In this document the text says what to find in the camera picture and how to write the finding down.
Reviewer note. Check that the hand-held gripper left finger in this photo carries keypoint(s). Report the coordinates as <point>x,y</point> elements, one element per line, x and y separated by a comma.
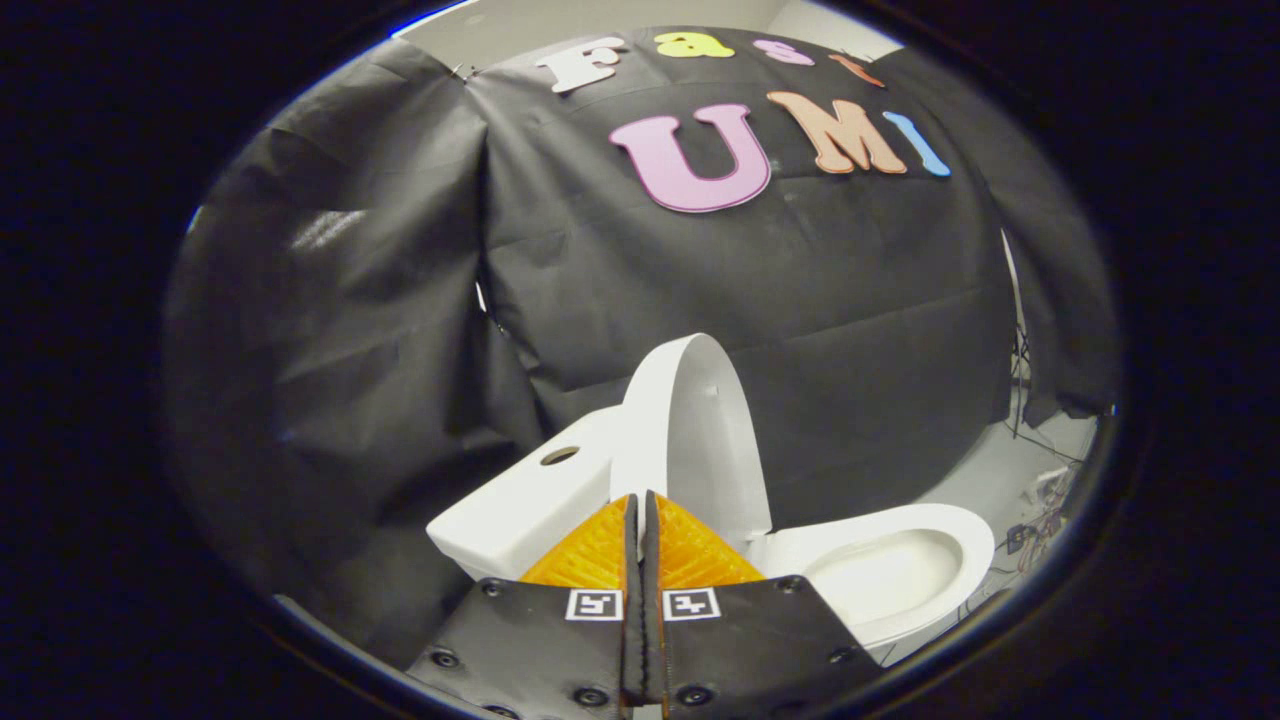
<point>540,640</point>

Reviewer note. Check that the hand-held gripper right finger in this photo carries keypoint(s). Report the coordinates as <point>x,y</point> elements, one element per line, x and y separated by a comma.
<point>750,640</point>

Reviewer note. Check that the white toilet lid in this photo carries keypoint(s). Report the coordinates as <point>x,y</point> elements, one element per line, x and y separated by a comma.
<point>710,440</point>

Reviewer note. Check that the white toilet with tank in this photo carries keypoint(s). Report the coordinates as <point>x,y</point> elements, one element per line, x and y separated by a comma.
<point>520,510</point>

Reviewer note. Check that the small black device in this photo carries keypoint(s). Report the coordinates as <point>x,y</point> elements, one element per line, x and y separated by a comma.
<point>1017,537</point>

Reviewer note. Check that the black backdrop cloth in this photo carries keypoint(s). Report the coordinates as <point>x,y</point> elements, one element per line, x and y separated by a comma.
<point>850,300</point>

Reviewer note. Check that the thin backdrop stand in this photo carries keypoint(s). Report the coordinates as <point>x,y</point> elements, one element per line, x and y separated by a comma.
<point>1013,290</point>

